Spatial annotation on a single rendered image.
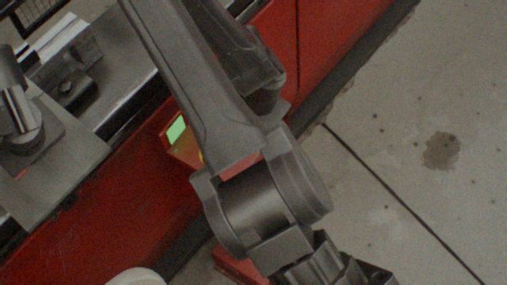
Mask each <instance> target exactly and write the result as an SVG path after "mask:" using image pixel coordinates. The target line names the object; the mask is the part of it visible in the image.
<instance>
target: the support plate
mask: <svg viewBox="0 0 507 285"><path fill-rule="evenodd" d="M25 79H26V81H27V83H28V84H29V88H28V90H26V91H25V98H26V99H27V100H31V99H32V97H34V96H39V95H41V94H42V92H43V90H41V89H40V88H39V87H37V86H36V85H35V84H33V83H32V82H31V81H30V80H29V79H28V78H26V77H25ZM40 99H41V100H42V101H43V102H44V103H45V104H46V105H47V107H48V108H49V109H50V110H51V111H52V112H53V113H54V114H55V115H56V116H57V117H58V118H59V119H60V120H61V121H62V122H63V123H64V124H65V125H66V135H65V136H64V137H63V138H62V139H60V140H59V141H58V142H57V143H56V144H55V145H54V146H53V147H52V148H51V149H50V150H49V151H47V152H46V153H45V154H44V155H43V156H42V157H41V158H39V159H38V161H37V162H36V164H34V165H29V166H28V167H26V168H25V169H26V170H27V172H26V173H25V174H24V175H23V176H22V177H20V178H19V179H18V180H16V179H14V178H13V177H11V176H10V175H9V174H8V173H7V172H6V171H5V170H4V169H3V168H2V167H1V166H0V205H1V206H2V207H3V208H4V209H5V210H7V211H8V212H9V213H10V214H11V215H12V216H13V217H14V218H15V219H16V221H17V223H18V224H19V225H20V226H22V227H23V228H24V229H25V230H26V231H27V232H28V233H29V234H30V233H31V232H32V231H33V230H34V229H35V228H36V227H37V226H38V225H39V224H40V222H41V221H42V220H43V219H44V218H45V217H46V216H47V215H48V214H50V213H51V212H52V211H53V210H54V209H55V208H56V207H57V206H58V205H59V203H60V202H61V201H62V200H63V199H64V198H65V197H66V196H67V195H68V193H69V192H71V191H72V190H73V189H74V188H75V187H76V186H77V185H78V184H79V183H80V182H81V181H82V180H83V179H84V178H85V177H86V176H87V175H88V174H89V173H90V171H91V170H92V169H94V168H95V167H96V166H97V165H98V164H99V163H100V162H101V161H102V160H103V159H104V158H105V156H106V155H107V154H108V153H109V152H110V151H111V150H112V149H111V147H110V146H109V145H107V143H106V142H105V141H103V140H102V139H100V138H99V137H98V136H97V135H95V134H94V133H93V132H92V131H91V130H89V128H88V127H87V126H85V125H84V124H83V123H81V122H80V121H79V120H77V119H76V118H75V117H73V116H72V115H71V114H70V113H69V112H67V111H66V110H65V108H63V107H62V106H61V105H60V104H58V103H57V102H56V101H54V100H53V99H52V98H51V97H50V96H48V95H47V94H46V93H44V94H43V95H42V96H41V97H40Z"/></svg>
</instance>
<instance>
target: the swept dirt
mask: <svg viewBox="0 0 507 285"><path fill-rule="evenodd" d="M420 2H421V0H420V1H419V2H418V3H417V4H416V5H415V7H414V8H413V9H412V10H411V11H410V12H409V13H408V14H407V15H406V17H405V18H404V19H403V20H402V22H401V23H400V24H399V25H398V26H397V27H396V28H395V29H394V31H393V32H392V33H391V34H390V35H389V37H388V38H386V39H385V41H383V42H382V44H381V45H380V46H379V47H378V49H379V48H380V47H381V46H383V45H384V44H386V43H387V42H388V41H389V40H390V39H391V38H392V37H393V36H394V35H396V33H397V32H398V30H399V29H400V28H401V27H402V26H403V25H405V24H406V23H407V22H408V21H409V19H410V18H411V17H412V16H413V15H414V11H415V8H416V7H417V6H418V5H419V4H420ZM378 49H377V50H378ZM377 50H376V51H375V52H374V53H373V54H372V55H371V57H372V56H373V55H374V54H375V53H376V52H377ZM371 57H370V58H371ZM370 58H369V59H370ZM369 59H368V60H367V61H366V62H365V63H364V64H365V65H366V63H367V62H368V61H369ZM355 77H356V74H355V75H354V76H353V77H352V78H351V79H350V81H349V82H347V83H346V84H345V86H344V87H343V88H342V89H341V91H340V92H339V93H338V94H337V96H336V97H335V98H334V99H333V100H332V101H331V102H330V103H329V105H327V106H326V107H325V108H324V109H323V110H322V113H321V114H320V115H319V116H318V117H317V118H316V119H315V120H313V121H312V122H311V125H310V126H309V127H308V128H307V129H306V130H305V132H304V133H303V134H302V135H301V136H300V137H299V138H298V139H297V140H296V142H297V143H298V144H299V145H301V143H303V141H304V140H305V139H306V138H308V137H309V136H310V135H311V133H312V132H313V130H314V129H315V128H316V127H317V126H318V125H321V124H324V122H325V121H326V116H328V115H329V113H330V112H331V110H332V109H333V106H334V101H335V100H336V98H338V97H341V96H343V95H344V94H345V93H346V92H347V91H348V90H349V89H351V88H352V87H353V85H354V81H355ZM213 237H215V235H214V234H213V235H212V236H211V237H210V238H209V239H208V240H207V242H206V243H205V244H204V245H203V246H202V247H201V248H199V249H198V251H197V252H196V254H195V255H194V256H193V257H192V259H191V260H190V261H189V262H188V263H187V264H186V265H185V266H184V267H183V269H181V270H180V271H179V272H178V273H177V274H176V275H175V276H174V277H173V279H172V280H171V281H170V282H169V283H168V284H167V285H172V284H173V282H174V280H175V279H176V278H177V277H178V276H179V275H181V274H182V273H183V272H184V271H185V270H186V268H187V267H188V266H189V265H190V264H191V263H192V262H193V261H194V260H195V259H196V258H197V257H198V255H199V253H200V251H201V250H202V248H203V247H205V246H206V245H207V244H208V243H209V242H210V241H211V239H213Z"/></svg>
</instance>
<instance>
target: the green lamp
mask: <svg viewBox="0 0 507 285"><path fill-rule="evenodd" d="M184 128H185V125H184V122H183V119H182V117H181V116H180V117H179V118H178V119H177V120H176V122H175V124H174V125H173V126H171V128H170V129H169V130H168V131H167V132H166V134H167V135H168V138H169V140H170V143H171V145H173V142H174V141H175V140H176V139H177V137H178V136H179V135H180V134H181V132H182V131H183V130H184Z"/></svg>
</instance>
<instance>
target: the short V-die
mask: <svg viewBox="0 0 507 285"><path fill-rule="evenodd" d="M14 54H15V55H16V57H17V61H18V62H19V64H20V68H21V70H22V73H23V74H25V73H26V72H27V71H28V70H30V68H31V67H32V66H34V65H35V64H36V63H37V62H38V61H40V60H41V58H40V57H39V56H38V54H37V53H36V51H35V49H34V48H32V47H30V46H29V44H27V43H26V42H24V43H23V44H22V45H21V46H20V47H18V48H17V49H16V50H15V51H14Z"/></svg>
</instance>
